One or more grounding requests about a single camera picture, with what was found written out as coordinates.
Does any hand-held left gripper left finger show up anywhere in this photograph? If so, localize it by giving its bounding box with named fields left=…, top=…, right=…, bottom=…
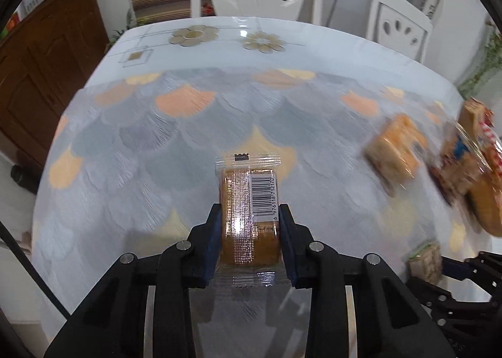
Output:
left=43, top=203, right=222, bottom=358

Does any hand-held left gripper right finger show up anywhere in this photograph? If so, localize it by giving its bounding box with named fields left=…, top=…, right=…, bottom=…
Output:
left=278, top=203, right=457, bottom=358

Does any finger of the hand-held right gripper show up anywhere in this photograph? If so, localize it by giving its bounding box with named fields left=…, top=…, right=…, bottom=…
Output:
left=407, top=279, right=502, bottom=323
left=440, top=251, right=502, bottom=285

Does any green-edged cracker packet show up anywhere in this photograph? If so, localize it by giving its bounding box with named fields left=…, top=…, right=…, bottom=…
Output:
left=407, top=239, right=445, bottom=285

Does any small brown cake packet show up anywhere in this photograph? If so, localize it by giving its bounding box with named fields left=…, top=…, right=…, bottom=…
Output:
left=214, top=151, right=293, bottom=290

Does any blue print biscuit packet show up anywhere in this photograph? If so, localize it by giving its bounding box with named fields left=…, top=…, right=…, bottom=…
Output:
left=429, top=126, right=488, bottom=208

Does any red striped fried snack packet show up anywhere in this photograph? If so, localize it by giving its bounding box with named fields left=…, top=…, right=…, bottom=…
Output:
left=459, top=98, right=502, bottom=179

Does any toast bread packet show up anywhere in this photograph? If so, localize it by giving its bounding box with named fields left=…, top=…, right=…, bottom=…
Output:
left=364, top=113, right=429, bottom=197

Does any patterned tablecloth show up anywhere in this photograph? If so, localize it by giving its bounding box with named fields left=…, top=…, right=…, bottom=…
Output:
left=30, top=16, right=502, bottom=358

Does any black round floor object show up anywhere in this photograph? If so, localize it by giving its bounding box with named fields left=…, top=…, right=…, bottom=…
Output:
left=10, top=164, right=40, bottom=195

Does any green trailing vine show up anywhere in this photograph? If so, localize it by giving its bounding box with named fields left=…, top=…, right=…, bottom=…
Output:
left=456, top=20, right=502, bottom=97

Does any small green plant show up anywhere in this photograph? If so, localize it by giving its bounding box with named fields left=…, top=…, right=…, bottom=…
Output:
left=110, top=13, right=150, bottom=44

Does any brown wooden cabinet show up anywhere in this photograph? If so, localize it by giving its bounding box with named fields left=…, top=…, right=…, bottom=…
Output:
left=0, top=0, right=111, bottom=195

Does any black cable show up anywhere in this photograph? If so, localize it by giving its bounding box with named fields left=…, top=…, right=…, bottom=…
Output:
left=0, top=220, right=72, bottom=320

